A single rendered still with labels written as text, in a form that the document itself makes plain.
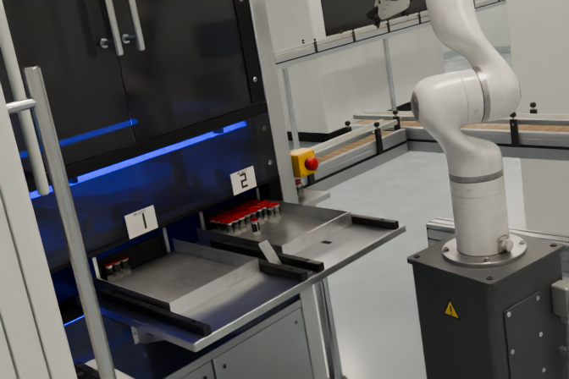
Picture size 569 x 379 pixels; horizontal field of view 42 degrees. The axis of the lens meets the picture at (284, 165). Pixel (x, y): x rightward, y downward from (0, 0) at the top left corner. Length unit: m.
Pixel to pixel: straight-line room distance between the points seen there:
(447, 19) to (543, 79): 1.53
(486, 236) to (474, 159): 0.18
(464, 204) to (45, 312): 0.95
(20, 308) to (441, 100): 0.94
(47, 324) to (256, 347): 1.12
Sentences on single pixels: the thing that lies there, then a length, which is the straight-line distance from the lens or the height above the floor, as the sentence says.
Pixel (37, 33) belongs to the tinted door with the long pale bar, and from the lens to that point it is 1.74.
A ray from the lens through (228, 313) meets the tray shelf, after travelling 1.62.
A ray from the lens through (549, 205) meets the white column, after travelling 3.31.
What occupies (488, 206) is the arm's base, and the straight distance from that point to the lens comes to 1.70.
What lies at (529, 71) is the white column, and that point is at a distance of 3.19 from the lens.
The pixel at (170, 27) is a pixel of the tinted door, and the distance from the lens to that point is 1.93.
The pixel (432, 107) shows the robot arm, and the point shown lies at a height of 1.23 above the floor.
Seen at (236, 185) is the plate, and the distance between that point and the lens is 2.05.
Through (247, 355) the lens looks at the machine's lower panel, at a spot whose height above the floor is 0.53.
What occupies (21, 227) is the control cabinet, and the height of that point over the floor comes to 1.27.
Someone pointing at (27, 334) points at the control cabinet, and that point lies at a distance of 1.16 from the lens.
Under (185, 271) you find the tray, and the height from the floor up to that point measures 0.88.
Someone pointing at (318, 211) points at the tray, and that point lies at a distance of 2.08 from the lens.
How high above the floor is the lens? 1.55
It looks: 14 degrees down
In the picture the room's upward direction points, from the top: 10 degrees counter-clockwise
